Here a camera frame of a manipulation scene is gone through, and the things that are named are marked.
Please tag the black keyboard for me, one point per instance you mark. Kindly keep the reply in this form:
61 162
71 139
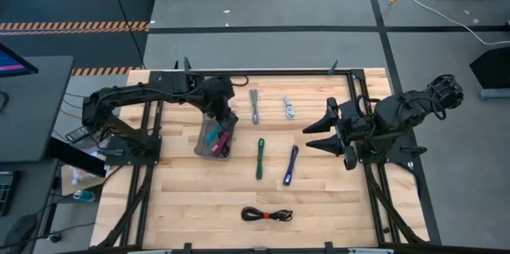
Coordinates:
6 192

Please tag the black flat device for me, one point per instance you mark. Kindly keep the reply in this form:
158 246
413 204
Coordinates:
76 134

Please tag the dark grey desk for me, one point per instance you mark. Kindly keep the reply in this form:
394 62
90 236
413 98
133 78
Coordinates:
36 110

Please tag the silver metal bracket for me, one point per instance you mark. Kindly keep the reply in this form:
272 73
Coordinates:
149 252
370 251

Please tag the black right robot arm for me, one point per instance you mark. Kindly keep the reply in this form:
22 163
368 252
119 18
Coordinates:
402 110

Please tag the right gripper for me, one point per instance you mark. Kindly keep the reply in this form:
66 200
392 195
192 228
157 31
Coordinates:
356 124

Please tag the computer monitor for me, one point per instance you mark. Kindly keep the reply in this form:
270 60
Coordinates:
12 63

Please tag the blue water bottle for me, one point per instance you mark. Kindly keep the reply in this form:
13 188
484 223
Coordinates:
84 196

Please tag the translucent grey plastic bin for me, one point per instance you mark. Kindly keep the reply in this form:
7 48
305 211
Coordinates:
203 148

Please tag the black computer mouse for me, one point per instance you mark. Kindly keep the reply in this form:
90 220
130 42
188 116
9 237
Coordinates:
20 230

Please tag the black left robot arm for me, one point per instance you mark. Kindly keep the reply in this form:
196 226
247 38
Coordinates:
131 88

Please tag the black device at right edge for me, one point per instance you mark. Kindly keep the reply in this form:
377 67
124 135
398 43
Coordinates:
279 73

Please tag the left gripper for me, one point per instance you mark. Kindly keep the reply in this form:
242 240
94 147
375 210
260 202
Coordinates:
219 94

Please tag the black hazard-striped floor mat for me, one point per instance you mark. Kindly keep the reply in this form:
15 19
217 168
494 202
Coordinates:
79 7

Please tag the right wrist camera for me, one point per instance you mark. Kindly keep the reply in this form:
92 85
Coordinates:
350 158

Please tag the black box on floor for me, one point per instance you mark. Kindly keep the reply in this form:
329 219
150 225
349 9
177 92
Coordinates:
492 69

